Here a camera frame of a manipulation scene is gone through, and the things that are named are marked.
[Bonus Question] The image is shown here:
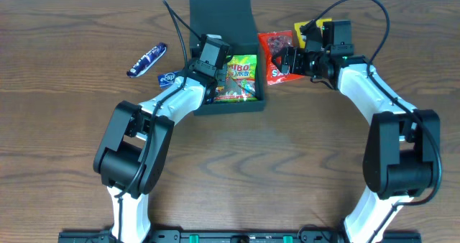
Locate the red Hacks candy bag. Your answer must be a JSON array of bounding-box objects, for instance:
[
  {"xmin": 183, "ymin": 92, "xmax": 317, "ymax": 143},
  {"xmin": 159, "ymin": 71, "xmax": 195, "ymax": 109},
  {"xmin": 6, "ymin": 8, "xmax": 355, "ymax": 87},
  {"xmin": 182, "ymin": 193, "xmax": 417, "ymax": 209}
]
[{"xmin": 258, "ymin": 30, "xmax": 302, "ymax": 86}]

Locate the yellow Hacks candy bag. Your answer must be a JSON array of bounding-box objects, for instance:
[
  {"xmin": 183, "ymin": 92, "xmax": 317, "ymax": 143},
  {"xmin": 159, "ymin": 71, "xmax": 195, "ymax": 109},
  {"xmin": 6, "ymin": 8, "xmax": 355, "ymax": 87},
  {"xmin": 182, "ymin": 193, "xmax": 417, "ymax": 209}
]
[{"xmin": 294, "ymin": 18, "xmax": 333, "ymax": 49}]

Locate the green Haribo worms bag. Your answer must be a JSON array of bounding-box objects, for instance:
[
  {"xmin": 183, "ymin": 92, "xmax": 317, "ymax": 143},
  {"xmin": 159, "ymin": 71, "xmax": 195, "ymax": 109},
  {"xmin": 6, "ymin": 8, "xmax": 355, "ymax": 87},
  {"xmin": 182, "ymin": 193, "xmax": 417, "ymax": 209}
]
[{"xmin": 213, "ymin": 55, "xmax": 257, "ymax": 104}]

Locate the blue Eclipse mint box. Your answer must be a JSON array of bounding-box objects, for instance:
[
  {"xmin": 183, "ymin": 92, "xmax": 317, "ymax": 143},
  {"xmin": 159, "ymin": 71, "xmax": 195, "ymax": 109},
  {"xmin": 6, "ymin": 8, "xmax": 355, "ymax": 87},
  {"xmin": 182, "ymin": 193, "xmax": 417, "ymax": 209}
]
[{"xmin": 157, "ymin": 71, "xmax": 180, "ymax": 90}]

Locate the purple Dairy Milk bar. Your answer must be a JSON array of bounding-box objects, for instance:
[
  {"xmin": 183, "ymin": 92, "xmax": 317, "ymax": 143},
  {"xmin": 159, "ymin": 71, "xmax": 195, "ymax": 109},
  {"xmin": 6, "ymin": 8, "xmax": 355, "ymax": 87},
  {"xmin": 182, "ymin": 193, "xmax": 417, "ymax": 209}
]
[{"xmin": 126, "ymin": 42, "xmax": 167, "ymax": 78}]

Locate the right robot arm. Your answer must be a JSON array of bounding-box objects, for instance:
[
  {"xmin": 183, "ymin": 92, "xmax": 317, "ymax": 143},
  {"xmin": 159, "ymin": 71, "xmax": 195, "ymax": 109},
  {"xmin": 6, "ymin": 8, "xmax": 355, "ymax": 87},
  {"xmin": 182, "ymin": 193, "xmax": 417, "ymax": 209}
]
[{"xmin": 271, "ymin": 20, "xmax": 441, "ymax": 242}]

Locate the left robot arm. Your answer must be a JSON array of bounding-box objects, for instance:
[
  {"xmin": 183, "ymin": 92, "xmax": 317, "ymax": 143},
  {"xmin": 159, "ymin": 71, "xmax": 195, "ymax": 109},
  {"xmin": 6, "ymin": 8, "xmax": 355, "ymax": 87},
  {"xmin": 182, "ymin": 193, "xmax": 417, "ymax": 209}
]
[{"xmin": 93, "ymin": 35, "xmax": 233, "ymax": 242}]

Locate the black open box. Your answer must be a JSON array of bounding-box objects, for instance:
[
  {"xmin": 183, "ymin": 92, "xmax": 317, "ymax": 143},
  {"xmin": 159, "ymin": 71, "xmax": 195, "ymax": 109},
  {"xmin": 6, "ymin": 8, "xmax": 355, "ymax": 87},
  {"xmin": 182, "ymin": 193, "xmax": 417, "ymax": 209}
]
[{"xmin": 189, "ymin": 0, "xmax": 266, "ymax": 116}]

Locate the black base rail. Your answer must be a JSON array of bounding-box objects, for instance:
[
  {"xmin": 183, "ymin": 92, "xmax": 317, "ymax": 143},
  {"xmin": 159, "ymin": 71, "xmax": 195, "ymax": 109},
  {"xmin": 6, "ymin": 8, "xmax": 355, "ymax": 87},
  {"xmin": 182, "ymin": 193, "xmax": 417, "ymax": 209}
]
[{"xmin": 57, "ymin": 229, "xmax": 422, "ymax": 243}]

